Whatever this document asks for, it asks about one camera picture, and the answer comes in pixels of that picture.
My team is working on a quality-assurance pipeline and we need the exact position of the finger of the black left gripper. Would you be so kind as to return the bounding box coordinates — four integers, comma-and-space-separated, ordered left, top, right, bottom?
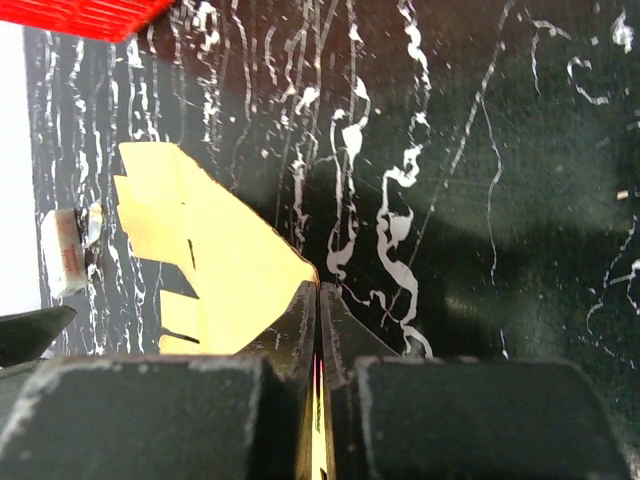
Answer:
0, 305, 77, 368

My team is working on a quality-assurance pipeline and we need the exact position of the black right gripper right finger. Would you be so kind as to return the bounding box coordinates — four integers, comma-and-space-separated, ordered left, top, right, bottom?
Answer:
319, 283, 632, 479

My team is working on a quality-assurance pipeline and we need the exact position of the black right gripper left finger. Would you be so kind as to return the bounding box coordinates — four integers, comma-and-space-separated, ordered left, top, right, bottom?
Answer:
1, 282, 316, 479

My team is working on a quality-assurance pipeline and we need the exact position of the brown cardboard box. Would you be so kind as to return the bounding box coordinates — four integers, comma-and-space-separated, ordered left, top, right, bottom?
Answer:
112, 142, 335, 480

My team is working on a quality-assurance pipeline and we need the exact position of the red plastic shopping basket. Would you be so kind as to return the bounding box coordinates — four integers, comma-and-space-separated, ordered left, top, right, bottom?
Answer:
1, 0, 174, 43

